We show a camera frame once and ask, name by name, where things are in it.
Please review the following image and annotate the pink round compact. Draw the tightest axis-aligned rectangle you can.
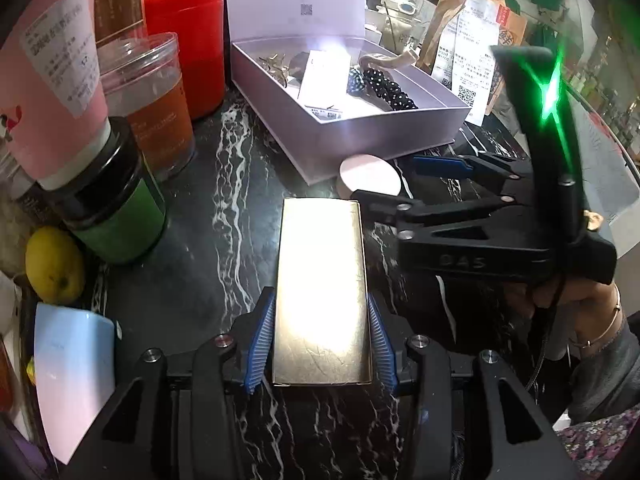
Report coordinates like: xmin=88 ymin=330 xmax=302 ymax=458
xmin=335 ymin=154 xmax=402 ymax=200

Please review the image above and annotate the gold rectangular box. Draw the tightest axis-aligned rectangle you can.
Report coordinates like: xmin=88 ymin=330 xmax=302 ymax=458
xmin=272 ymin=198 xmax=372 ymax=387

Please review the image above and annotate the black polka dot scrunchie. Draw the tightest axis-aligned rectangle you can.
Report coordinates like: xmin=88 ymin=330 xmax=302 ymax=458
xmin=363 ymin=68 xmax=418 ymax=110

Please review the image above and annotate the cream hair claw clip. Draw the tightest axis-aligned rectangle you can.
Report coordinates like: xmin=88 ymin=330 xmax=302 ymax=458
xmin=358 ymin=51 xmax=418 ymax=70

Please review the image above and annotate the purple signed box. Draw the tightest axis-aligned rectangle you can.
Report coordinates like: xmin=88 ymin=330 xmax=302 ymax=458
xmin=297 ymin=48 xmax=350 ymax=122

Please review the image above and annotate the small smoky clear box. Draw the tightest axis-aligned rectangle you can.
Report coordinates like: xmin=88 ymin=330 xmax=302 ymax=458
xmin=288 ymin=51 xmax=310 ymax=82

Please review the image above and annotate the gold star hair clip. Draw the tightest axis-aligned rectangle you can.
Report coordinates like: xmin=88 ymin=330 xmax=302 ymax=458
xmin=258 ymin=53 xmax=290 ymax=88

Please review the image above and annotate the gingham checkered scrunchie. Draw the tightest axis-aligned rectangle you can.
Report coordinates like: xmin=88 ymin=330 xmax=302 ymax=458
xmin=346 ymin=66 xmax=367 ymax=96

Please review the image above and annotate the person right hand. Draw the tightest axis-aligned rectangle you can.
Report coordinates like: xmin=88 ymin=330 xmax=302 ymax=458
xmin=502 ymin=209 xmax=626 ymax=361

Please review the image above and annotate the long white receipt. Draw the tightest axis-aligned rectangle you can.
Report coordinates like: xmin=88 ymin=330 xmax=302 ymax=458
xmin=432 ymin=0 xmax=500 ymax=127

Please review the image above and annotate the lavender gift box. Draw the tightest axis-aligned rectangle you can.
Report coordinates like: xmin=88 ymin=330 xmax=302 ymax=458
xmin=227 ymin=0 xmax=470 ymax=184

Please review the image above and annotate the light blue box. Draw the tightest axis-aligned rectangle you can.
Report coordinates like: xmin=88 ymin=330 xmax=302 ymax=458
xmin=34 ymin=302 xmax=115 ymax=464

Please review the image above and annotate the yellow lemon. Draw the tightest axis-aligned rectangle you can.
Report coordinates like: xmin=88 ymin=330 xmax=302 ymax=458
xmin=25 ymin=226 xmax=85 ymax=306

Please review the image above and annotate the red cylindrical canister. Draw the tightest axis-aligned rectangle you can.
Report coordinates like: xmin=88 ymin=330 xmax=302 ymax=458
xmin=143 ymin=0 xmax=226 ymax=119

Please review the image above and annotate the clear jar orange label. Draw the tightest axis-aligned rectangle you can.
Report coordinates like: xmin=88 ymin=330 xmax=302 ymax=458
xmin=99 ymin=32 xmax=195 ymax=182

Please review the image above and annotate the pink paper cup stack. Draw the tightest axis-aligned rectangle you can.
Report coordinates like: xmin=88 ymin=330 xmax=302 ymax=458
xmin=1 ymin=0 xmax=111 ymax=191

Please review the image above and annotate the brown label clear jar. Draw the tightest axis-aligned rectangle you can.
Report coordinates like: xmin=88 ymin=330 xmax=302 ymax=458
xmin=93 ymin=0 xmax=148 ymax=48

